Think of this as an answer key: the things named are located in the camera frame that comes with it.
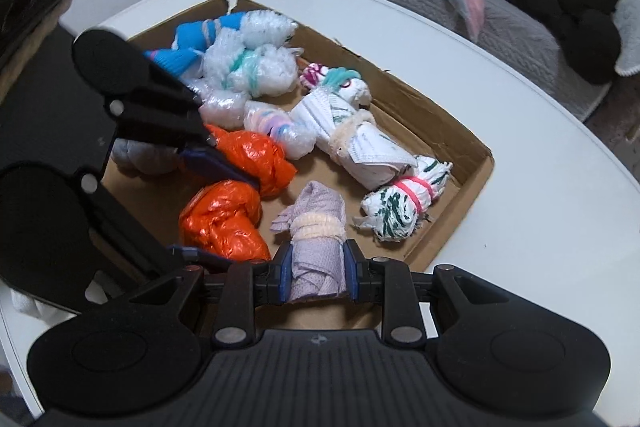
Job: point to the clear plastic bundle teal band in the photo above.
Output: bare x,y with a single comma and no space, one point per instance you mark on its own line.
270,72

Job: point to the white dotted plastic bundle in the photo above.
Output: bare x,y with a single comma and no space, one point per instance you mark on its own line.
265,27

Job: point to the orange plastic bag bundle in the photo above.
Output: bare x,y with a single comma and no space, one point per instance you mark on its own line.
220,217
255,157

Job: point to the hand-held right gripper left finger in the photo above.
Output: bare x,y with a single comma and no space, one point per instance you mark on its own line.
285,268

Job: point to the white face mask bundle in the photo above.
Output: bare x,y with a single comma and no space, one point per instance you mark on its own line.
370,152

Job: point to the grey quilted sofa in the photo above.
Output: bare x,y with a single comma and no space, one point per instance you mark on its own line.
510,47

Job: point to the purple cloth bundle cream band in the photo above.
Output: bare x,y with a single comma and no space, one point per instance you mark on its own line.
315,267

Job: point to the plain blue sock bundle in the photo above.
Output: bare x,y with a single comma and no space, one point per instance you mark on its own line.
172,59

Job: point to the green striped bundle pink band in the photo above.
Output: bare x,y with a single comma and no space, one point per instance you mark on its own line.
395,207

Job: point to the shallow cardboard box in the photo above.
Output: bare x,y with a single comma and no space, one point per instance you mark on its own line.
400,117

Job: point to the clear plastic bundle striped filling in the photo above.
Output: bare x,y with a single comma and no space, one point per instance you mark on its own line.
280,128

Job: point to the small clear plastic bundle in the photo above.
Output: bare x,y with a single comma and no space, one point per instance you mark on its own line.
225,107

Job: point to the grey blue cloth bundle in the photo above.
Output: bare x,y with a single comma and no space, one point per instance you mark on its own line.
140,157

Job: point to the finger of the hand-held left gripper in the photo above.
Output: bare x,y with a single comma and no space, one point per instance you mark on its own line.
200,255
215,164

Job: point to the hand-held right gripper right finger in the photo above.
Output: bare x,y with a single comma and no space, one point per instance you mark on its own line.
351,268

